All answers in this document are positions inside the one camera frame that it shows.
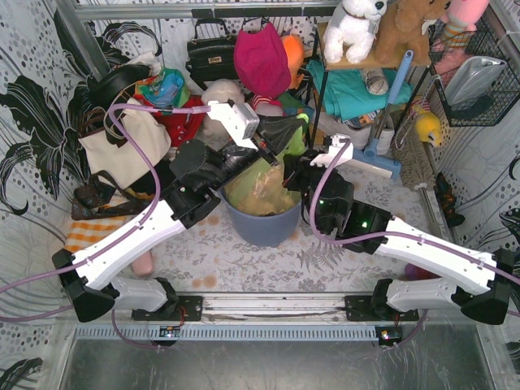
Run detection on green plastic trash bag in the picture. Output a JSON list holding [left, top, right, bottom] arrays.
[[223, 114, 309, 217]]

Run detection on blue trash bin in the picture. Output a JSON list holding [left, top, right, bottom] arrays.
[[219, 190, 301, 248]]

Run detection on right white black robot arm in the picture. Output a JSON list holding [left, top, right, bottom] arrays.
[[283, 146, 519, 325]]

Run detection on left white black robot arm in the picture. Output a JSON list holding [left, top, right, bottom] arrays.
[[52, 115, 308, 323]]

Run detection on magenta fabric bag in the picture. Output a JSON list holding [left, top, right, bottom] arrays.
[[234, 22, 291, 98]]

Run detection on colorful printed bag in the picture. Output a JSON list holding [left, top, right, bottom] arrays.
[[133, 68, 190, 116]]

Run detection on cream canvas tote bag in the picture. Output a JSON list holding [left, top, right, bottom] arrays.
[[80, 109, 171, 189]]

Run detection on pink white plush pig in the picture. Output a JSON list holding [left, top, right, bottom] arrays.
[[249, 94, 284, 117]]

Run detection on white sneakers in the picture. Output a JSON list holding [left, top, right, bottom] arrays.
[[318, 113, 395, 155]]

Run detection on teal folded cloth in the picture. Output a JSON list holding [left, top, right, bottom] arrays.
[[306, 59, 412, 119]]

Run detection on red cloth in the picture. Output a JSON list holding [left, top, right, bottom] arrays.
[[153, 113, 206, 147]]

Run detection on orange plush toy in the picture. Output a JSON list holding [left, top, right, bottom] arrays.
[[281, 34, 305, 89]]

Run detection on black leather handbag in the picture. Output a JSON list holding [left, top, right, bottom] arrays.
[[185, 18, 239, 90]]

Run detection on grey baseball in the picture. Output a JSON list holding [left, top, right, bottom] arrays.
[[360, 68, 389, 96]]

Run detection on black metal shelf rack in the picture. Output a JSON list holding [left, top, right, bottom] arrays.
[[305, 23, 407, 149]]

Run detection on white plush dog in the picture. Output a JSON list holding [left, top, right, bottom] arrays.
[[323, 0, 388, 64]]

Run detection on yellow plush duck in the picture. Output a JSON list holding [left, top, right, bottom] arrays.
[[414, 106, 441, 147]]

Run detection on purple orange sock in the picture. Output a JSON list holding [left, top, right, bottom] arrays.
[[405, 264, 437, 281]]

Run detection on brown teddy bear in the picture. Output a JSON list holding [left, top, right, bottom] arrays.
[[375, 0, 450, 65]]

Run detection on pink round object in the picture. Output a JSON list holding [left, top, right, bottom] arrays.
[[131, 250, 154, 277]]

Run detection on silver pouch in basket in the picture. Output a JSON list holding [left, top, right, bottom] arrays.
[[444, 56, 508, 106]]

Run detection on orange white checkered cloth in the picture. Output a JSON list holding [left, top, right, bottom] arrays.
[[64, 216, 128, 253]]

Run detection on pink plush toy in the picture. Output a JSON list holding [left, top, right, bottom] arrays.
[[440, 0, 489, 41]]

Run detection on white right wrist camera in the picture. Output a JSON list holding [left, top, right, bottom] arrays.
[[310, 133, 354, 167]]

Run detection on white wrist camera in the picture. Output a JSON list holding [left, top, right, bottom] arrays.
[[310, 133, 354, 167], [208, 101, 260, 150]]

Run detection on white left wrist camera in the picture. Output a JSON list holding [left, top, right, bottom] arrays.
[[208, 101, 260, 150]]

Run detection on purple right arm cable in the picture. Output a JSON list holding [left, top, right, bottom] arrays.
[[308, 141, 520, 350]]

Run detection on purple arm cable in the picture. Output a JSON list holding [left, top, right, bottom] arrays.
[[0, 102, 212, 353], [308, 141, 520, 350]]

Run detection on metal handled broom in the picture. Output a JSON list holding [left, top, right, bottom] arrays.
[[394, 133, 455, 242]]

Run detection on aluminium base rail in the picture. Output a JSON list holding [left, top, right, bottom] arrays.
[[71, 292, 475, 349]]

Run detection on black wire basket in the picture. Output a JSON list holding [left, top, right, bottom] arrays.
[[429, 19, 519, 127]]

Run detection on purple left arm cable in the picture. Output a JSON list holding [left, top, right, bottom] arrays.
[[0, 102, 212, 353]]

